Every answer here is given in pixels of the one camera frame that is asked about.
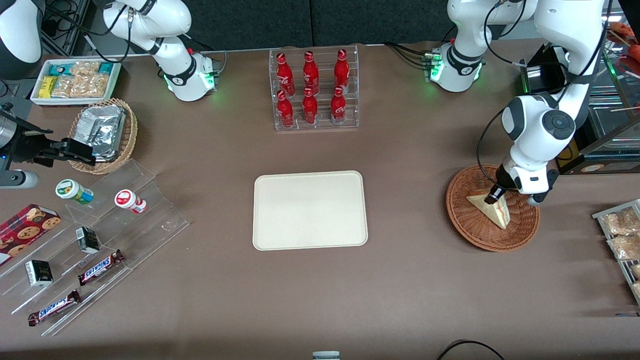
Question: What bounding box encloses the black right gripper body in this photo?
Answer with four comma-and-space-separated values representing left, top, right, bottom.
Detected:
6, 117, 57, 167

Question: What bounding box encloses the triangular sandwich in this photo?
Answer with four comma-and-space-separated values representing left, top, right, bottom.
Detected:
466, 189, 511, 230

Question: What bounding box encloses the brown round wicker basket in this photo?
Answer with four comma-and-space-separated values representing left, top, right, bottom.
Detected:
446, 164, 541, 252

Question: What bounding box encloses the white rectangular snack tray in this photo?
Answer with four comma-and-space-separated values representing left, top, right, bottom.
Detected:
30, 58, 122, 107

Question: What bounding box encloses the light tan wicker basket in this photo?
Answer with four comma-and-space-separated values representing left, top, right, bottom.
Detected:
67, 98, 139, 175

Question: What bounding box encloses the grey metal snack tray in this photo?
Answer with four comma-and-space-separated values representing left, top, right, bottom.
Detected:
592, 199, 640, 306

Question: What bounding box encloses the cream plastic tray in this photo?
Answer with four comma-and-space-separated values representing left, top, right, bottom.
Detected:
252, 170, 369, 251

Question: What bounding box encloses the silver foil packet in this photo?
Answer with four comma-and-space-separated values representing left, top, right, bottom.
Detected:
76, 104, 127, 138
86, 122, 125, 162

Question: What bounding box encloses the green lid white cup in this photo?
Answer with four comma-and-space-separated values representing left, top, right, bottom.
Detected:
55, 178, 94, 206

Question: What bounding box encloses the clear bag of crackers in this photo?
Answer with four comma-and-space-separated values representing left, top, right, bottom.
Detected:
51, 74, 110, 99
70, 61, 102, 77

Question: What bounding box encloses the red lid white cup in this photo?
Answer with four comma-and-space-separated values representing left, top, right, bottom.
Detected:
114, 189, 148, 215

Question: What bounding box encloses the red tartan cookie box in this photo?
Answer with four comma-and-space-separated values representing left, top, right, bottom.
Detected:
0, 203, 62, 267

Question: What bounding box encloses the small black carton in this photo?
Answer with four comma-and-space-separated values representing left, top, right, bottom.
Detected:
75, 226, 101, 255
25, 259, 54, 287

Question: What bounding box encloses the black glass food warmer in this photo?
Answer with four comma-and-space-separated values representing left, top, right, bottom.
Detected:
519, 0, 640, 176

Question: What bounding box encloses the clear bag of biscuits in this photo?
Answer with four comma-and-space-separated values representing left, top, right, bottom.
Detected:
600, 206, 640, 236
606, 234, 640, 261

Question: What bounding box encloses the clear acrylic stepped display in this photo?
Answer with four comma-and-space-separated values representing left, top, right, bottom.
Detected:
0, 159, 191, 337

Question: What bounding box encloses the steel warmer pan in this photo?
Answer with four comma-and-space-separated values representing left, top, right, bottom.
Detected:
589, 102, 640, 148

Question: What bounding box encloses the brown snickers bar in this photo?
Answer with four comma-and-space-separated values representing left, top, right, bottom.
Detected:
27, 289, 82, 327
77, 249, 125, 287

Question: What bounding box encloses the black equipment rack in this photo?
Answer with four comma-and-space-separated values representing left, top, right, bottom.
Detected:
41, 0, 97, 57

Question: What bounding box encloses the red cola bottle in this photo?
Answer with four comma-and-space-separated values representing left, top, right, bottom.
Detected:
276, 90, 295, 128
302, 87, 319, 126
276, 52, 296, 96
302, 51, 320, 95
330, 86, 347, 126
333, 48, 351, 93

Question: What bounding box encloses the orange food skewer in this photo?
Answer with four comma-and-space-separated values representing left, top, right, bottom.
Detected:
606, 20, 640, 63

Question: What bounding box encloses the dark grey partition panel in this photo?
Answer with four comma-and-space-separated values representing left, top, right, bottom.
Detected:
182, 0, 312, 52
310, 0, 453, 47

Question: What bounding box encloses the clear acrylic bottle rack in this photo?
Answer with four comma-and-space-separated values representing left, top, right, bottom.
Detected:
269, 45, 360, 132

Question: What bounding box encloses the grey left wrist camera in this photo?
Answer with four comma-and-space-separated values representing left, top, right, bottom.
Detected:
526, 169, 560, 206

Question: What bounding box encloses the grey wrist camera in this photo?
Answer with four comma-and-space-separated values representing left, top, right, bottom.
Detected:
0, 170, 39, 190
526, 169, 560, 206

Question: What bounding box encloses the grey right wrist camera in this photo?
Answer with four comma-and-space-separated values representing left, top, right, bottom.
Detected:
0, 170, 39, 190

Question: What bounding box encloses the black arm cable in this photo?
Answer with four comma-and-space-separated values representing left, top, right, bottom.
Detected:
475, 107, 522, 190
44, 4, 137, 64

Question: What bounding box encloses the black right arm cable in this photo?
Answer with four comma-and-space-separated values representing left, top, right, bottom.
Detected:
44, 4, 137, 64

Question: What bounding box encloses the black looped cable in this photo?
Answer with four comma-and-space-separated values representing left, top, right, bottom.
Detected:
436, 339, 507, 360

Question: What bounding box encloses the black base cable bundle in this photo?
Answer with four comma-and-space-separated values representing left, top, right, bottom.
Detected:
384, 42, 434, 69

